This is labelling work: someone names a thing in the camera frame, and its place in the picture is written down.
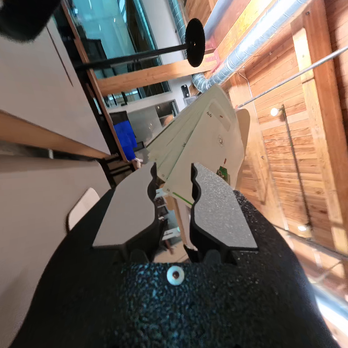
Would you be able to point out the black pole with round disc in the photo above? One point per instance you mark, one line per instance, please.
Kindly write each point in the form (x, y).
(195, 43)

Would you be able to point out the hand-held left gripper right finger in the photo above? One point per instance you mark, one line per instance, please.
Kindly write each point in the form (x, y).
(223, 214)

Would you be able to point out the brick building instruction booklet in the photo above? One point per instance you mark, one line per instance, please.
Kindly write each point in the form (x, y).
(201, 152)

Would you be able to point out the silver air duct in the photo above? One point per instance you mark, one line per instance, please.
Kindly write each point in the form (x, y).
(244, 51)

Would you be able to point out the stack of blue bins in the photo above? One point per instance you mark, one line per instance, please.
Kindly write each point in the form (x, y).
(125, 138)

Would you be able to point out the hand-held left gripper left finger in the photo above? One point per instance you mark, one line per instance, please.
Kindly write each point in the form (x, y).
(125, 214)

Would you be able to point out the grey desk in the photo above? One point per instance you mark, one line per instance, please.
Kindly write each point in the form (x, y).
(40, 95)
(27, 217)

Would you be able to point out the round ceiling light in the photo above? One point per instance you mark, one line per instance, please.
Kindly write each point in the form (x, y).
(274, 111)
(302, 228)

